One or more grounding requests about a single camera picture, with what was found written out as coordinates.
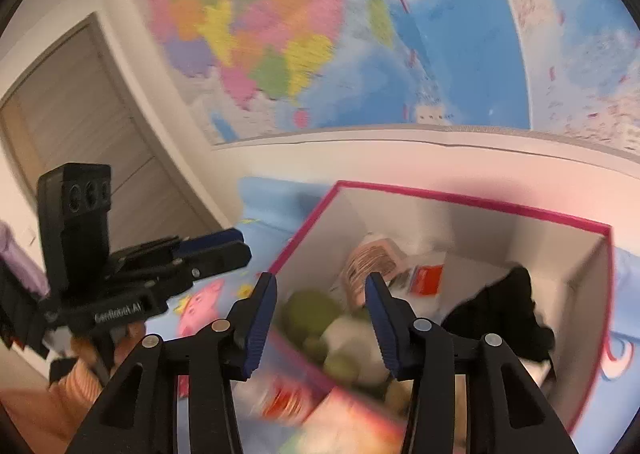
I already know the blue wall map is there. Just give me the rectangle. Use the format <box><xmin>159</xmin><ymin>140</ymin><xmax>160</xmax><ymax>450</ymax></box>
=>
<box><xmin>477</xmin><ymin>0</ymin><xmax>640</xmax><ymax>157</ymax></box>

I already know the person's left hand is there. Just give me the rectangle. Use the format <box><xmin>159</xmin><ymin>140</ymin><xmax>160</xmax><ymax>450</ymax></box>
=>
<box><xmin>70</xmin><ymin>321</ymin><xmax>147</xmax><ymax>375</ymax></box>

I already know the pink cardboard box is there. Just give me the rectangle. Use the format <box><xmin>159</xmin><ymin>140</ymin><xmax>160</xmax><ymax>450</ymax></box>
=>
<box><xmin>267</xmin><ymin>180</ymin><xmax>613</xmax><ymax>435</ymax></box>

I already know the colourful wall map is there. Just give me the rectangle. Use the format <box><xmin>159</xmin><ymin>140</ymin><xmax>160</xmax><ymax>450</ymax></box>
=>
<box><xmin>142</xmin><ymin>0</ymin><xmax>531</xmax><ymax>145</ymax></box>

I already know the green plush toy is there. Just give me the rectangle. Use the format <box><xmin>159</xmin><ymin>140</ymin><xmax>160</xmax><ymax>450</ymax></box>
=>
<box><xmin>277</xmin><ymin>289</ymin><xmax>416</xmax><ymax>415</ymax></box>

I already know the red and white packet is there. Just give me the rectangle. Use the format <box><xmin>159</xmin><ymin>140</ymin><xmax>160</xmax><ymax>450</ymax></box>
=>
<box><xmin>250</xmin><ymin>369</ymin><xmax>331</xmax><ymax>422</ymax></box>

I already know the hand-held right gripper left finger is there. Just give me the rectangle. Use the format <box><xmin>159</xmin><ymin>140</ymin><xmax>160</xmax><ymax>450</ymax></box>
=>
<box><xmin>65</xmin><ymin>272</ymin><xmax>278</xmax><ymax>454</ymax></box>

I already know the blue printed blanket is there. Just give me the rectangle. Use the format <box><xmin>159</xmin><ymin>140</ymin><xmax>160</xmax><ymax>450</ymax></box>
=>
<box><xmin>165</xmin><ymin>176</ymin><xmax>640</xmax><ymax>435</ymax></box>

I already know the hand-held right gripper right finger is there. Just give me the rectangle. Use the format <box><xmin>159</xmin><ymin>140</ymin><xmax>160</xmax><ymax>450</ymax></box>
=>
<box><xmin>365</xmin><ymin>272</ymin><xmax>578</xmax><ymax>454</ymax></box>

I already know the purple cloth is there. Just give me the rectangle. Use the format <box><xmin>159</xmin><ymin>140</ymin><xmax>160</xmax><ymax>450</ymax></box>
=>
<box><xmin>0</xmin><ymin>224</ymin><xmax>51</xmax><ymax>295</ymax></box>

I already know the pink printed packet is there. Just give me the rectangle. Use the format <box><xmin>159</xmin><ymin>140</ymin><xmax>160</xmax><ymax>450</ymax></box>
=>
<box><xmin>340</xmin><ymin>233</ymin><xmax>406</xmax><ymax>309</ymax></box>

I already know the wooden door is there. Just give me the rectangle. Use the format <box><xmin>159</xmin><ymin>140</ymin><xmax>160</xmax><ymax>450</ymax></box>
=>
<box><xmin>0</xmin><ymin>14</ymin><xmax>223</xmax><ymax>279</ymax></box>

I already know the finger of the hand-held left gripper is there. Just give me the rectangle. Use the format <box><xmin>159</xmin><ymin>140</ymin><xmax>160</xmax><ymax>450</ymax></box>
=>
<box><xmin>111</xmin><ymin>228</ymin><xmax>245</xmax><ymax>265</ymax></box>
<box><xmin>114</xmin><ymin>242</ymin><xmax>252</xmax><ymax>295</ymax></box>

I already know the pink flat pack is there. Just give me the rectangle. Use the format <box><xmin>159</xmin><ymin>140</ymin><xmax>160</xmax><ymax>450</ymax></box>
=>
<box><xmin>280</xmin><ymin>386</ymin><xmax>408</xmax><ymax>454</ymax></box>

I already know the person's left forearm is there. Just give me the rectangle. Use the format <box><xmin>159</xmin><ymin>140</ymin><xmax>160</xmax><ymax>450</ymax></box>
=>
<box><xmin>47</xmin><ymin>356</ymin><xmax>108</xmax><ymax>407</ymax></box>

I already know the black cloth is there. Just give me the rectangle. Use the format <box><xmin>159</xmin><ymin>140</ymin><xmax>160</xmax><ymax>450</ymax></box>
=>
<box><xmin>440</xmin><ymin>265</ymin><xmax>557</xmax><ymax>365</ymax></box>

